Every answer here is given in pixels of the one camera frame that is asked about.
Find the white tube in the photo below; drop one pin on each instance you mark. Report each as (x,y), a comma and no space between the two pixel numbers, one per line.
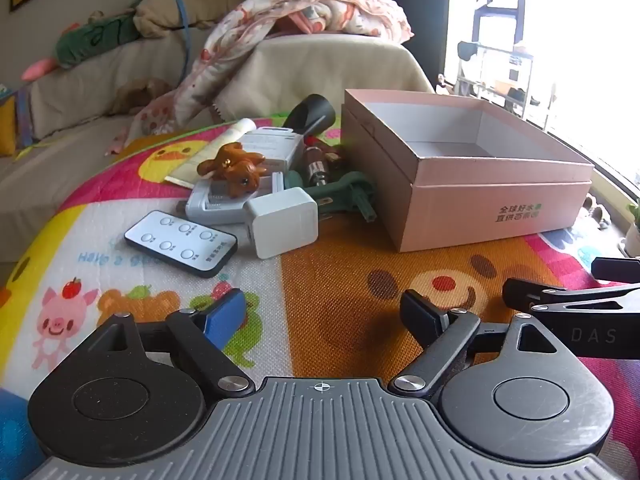
(200,160)

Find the beige pillow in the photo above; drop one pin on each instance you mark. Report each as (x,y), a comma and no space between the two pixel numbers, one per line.
(165,10)

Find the white plant pot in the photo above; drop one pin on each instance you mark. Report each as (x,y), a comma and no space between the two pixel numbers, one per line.
(634,240)

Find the white battery charger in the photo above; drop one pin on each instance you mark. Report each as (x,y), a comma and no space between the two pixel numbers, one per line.
(270,152)

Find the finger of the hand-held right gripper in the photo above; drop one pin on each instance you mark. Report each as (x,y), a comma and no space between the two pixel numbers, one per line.
(530,291)
(615,267)

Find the black and white remote control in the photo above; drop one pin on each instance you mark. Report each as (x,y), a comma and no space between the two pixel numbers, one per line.
(175,240)

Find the pink cardboard box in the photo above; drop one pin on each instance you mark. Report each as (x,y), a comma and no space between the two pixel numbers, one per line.
(450,200)

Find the brown toy dog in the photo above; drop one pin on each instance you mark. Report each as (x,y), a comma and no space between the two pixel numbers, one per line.
(240,170)

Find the dark brown cylindrical object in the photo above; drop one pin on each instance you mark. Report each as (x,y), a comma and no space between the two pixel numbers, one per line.
(315,162)

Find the white power adapter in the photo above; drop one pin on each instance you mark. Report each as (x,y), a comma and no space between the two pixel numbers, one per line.
(285,220)

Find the black cylinder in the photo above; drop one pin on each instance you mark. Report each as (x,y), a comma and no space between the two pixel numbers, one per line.
(312,110)

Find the beige covered sofa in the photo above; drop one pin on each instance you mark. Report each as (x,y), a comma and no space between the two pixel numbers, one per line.
(75,95)

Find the yellow cushion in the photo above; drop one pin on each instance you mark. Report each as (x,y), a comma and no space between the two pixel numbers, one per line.
(6,125)

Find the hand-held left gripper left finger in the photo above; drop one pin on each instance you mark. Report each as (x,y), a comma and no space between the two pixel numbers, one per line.
(229,316)

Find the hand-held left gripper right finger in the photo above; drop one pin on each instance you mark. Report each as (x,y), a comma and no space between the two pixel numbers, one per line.
(419,316)

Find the beige sandal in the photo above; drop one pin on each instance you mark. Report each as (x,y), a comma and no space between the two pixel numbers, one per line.
(591,207)
(605,217)

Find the pink printed blanket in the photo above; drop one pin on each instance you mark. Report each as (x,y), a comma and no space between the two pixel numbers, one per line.
(350,10)

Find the green plush toy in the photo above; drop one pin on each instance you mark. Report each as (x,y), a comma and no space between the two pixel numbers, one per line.
(95,40)

